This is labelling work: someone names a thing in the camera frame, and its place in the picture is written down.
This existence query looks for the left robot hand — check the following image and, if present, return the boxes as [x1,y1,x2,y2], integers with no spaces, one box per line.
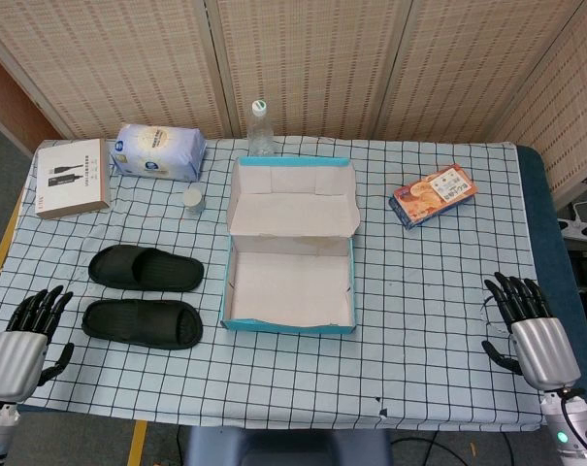
[0,284,76,404]

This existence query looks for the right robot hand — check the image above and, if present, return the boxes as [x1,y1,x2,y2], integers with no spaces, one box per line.
[481,271,583,392]

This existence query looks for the black slipper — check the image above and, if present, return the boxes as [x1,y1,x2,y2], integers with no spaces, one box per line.
[87,245,206,292]
[82,299,205,350]

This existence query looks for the blue cardboard shoe box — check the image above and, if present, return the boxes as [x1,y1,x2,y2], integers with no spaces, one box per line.
[219,155,362,336]

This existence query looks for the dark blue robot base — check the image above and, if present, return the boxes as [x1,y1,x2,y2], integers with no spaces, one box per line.
[183,426,394,466]

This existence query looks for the white office chair base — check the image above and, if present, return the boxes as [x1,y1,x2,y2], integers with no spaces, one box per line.
[558,198,587,240]

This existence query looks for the blue checkered tablecloth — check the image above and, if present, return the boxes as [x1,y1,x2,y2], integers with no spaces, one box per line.
[0,137,554,433]

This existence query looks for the orange blue snack box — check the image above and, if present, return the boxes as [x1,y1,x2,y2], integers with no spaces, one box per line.
[388,163,479,230]

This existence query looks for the small white jar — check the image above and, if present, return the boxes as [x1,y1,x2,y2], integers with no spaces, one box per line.
[183,186,206,215]

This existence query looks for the white blue tissue pack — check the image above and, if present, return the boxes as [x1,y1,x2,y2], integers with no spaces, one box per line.
[109,123,208,183]

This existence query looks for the clear plastic bottle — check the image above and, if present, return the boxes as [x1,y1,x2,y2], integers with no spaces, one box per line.
[247,99,276,156]

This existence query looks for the woven folding screen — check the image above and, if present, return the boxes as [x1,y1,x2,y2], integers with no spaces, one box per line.
[0,0,587,198]

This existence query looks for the white cable product box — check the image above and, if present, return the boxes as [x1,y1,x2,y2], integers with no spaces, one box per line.
[34,138,114,221]

